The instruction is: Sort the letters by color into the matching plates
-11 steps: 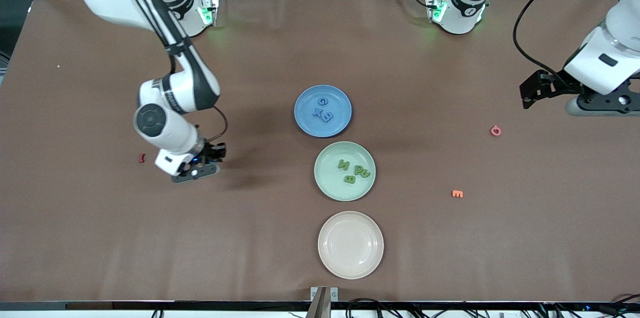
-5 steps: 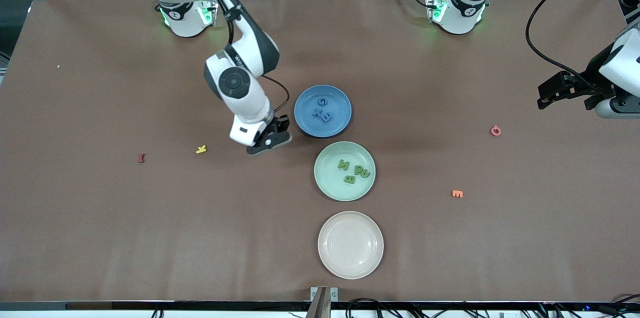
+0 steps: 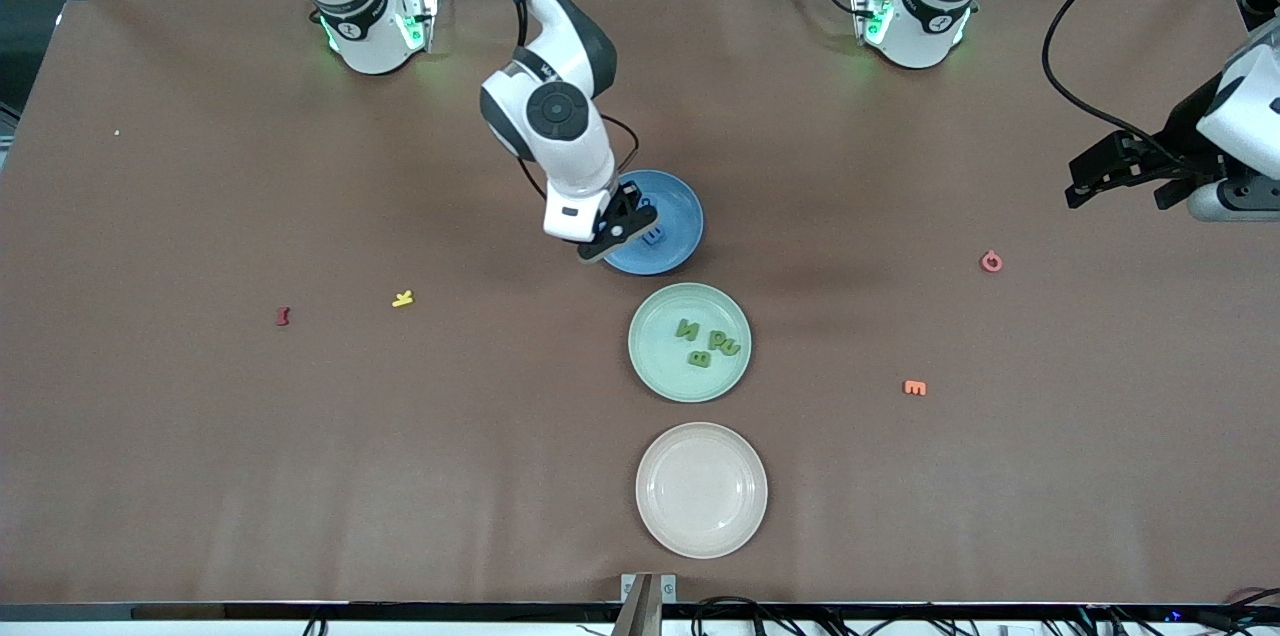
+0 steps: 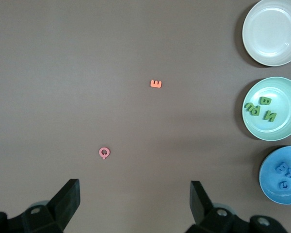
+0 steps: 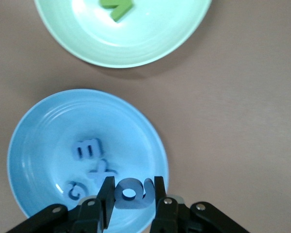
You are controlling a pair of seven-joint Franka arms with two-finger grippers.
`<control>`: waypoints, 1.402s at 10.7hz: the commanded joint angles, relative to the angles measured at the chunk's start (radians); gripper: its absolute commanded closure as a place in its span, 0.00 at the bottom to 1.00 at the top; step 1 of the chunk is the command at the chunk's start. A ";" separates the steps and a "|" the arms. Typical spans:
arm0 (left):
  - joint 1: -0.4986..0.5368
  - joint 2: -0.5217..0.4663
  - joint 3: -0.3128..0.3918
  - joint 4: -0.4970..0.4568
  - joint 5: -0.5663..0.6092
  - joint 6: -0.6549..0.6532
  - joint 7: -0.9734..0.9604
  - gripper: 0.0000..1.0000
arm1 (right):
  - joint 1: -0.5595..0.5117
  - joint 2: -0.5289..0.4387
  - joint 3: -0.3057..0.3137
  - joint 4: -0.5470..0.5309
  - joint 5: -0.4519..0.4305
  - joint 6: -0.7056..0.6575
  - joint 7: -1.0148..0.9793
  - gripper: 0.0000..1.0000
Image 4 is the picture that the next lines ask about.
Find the blue letter E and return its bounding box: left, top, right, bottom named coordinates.
left=274, top=162, right=288, bottom=174

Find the beige plate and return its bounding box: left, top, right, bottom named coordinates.
left=242, top=0, right=291, bottom=67

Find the green plate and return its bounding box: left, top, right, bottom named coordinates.
left=241, top=76, right=291, bottom=142

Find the blue plate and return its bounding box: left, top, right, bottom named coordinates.
left=259, top=145, right=291, bottom=206

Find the green letter U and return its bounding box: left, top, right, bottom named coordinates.
left=243, top=101, right=255, bottom=113

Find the brown table cover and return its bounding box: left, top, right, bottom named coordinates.
left=0, top=0, right=291, bottom=233

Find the green letter N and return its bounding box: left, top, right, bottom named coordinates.
left=262, top=110, right=277, bottom=123

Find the pink letter O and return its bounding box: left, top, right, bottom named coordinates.
left=98, top=147, right=111, bottom=161

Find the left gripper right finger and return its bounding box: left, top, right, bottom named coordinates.
left=184, top=180, right=288, bottom=233

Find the green letter P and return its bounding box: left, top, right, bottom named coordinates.
left=249, top=105, right=261, bottom=117

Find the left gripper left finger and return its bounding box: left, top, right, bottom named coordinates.
left=0, top=179, right=81, bottom=233

